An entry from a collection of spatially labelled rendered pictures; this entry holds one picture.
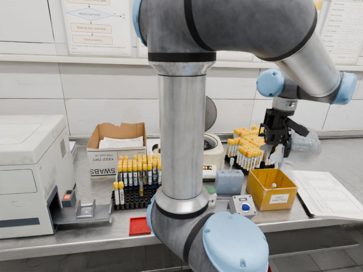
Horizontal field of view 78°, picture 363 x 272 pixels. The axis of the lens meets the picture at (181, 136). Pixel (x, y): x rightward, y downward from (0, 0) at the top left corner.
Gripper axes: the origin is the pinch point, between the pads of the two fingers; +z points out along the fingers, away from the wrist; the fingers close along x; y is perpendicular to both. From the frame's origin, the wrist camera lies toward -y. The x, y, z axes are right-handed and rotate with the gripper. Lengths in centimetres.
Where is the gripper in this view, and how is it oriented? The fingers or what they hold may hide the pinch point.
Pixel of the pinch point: (275, 161)
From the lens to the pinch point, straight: 90.6
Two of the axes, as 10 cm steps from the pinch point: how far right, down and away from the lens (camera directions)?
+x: 1.5, 4.1, -9.0
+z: -0.5, 9.1, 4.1
